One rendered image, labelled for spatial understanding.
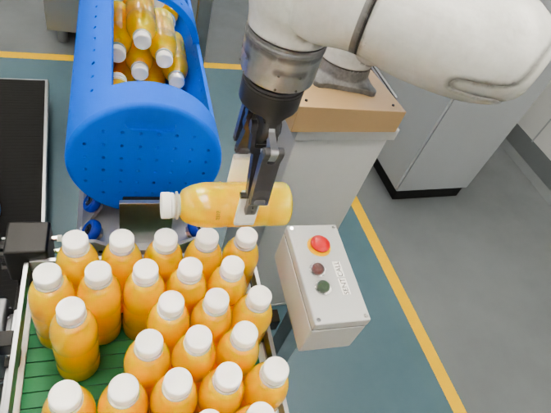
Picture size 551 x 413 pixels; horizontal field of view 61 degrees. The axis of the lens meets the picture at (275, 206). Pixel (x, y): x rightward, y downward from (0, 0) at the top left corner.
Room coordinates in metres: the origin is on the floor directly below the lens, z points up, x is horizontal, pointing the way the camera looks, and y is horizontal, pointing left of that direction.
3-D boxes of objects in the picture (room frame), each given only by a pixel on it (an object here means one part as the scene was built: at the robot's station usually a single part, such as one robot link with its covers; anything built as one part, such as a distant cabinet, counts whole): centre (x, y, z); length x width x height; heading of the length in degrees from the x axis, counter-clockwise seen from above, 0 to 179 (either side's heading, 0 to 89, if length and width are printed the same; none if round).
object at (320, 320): (0.51, -0.12, 1.05); 0.20 x 0.10 x 0.10; 27
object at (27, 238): (0.43, 0.39, 0.95); 0.10 x 0.07 x 0.10; 117
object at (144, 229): (0.56, 0.23, 0.99); 0.10 x 0.02 x 0.12; 117
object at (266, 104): (0.48, 0.05, 1.39); 0.08 x 0.07 x 0.09; 28
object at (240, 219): (0.45, 0.04, 1.24); 0.03 x 0.01 x 0.07; 117
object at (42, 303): (0.33, 0.28, 0.99); 0.07 x 0.07 x 0.19
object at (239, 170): (0.51, 0.07, 1.24); 0.03 x 0.01 x 0.07; 117
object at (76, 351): (0.29, 0.22, 0.99); 0.07 x 0.07 x 0.19
